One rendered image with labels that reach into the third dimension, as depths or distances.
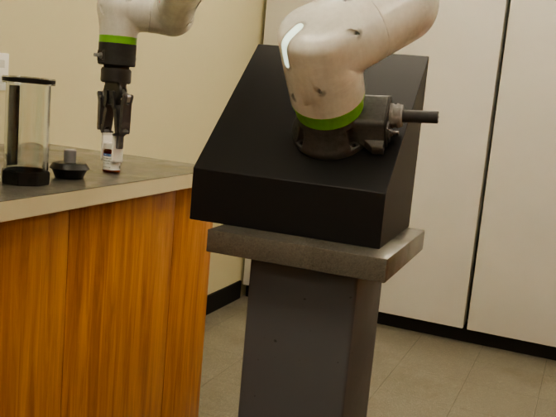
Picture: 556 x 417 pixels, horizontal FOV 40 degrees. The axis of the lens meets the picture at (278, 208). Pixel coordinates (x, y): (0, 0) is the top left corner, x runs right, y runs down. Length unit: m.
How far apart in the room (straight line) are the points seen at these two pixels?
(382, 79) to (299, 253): 0.41
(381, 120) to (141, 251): 0.87
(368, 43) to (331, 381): 0.58
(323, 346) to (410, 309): 2.64
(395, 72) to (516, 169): 2.33
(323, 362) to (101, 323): 0.69
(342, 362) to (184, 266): 0.92
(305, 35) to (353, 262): 0.37
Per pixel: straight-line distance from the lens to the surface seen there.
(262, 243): 1.28
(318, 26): 1.21
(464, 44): 3.82
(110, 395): 2.00
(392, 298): 3.99
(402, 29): 1.27
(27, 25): 2.62
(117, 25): 1.92
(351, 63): 1.23
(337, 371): 1.36
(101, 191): 1.73
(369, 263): 1.23
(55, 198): 1.61
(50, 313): 1.72
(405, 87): 1.46
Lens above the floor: 1.20
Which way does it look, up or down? 9 degrees down
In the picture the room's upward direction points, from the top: 5 degrees clockwise
